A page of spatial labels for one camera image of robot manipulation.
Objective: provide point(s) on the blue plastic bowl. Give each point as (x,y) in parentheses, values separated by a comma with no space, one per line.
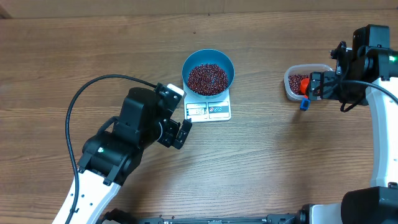
(210,56)

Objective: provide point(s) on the orange scoop with blue handle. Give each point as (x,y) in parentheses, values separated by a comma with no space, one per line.
(305,103)

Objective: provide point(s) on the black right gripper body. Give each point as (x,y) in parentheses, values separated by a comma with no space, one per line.
(347,92)

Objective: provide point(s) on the red beans in container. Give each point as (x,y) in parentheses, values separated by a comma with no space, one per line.
(295,82)

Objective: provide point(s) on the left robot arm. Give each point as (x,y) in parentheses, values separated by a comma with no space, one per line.
(117,148)

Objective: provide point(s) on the red beans in bowl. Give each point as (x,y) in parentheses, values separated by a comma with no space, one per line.
(208,79)

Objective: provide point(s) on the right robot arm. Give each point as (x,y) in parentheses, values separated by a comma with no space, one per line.
(366,75)

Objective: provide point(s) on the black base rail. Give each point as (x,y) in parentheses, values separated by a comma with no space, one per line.
(117,216)

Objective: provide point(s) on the clear plastic container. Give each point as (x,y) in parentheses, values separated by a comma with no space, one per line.
(301,69)

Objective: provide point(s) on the white digital kitchen scale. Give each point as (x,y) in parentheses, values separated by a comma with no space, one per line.
(200,109)

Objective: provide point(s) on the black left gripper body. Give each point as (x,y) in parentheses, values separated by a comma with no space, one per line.
(168,132)

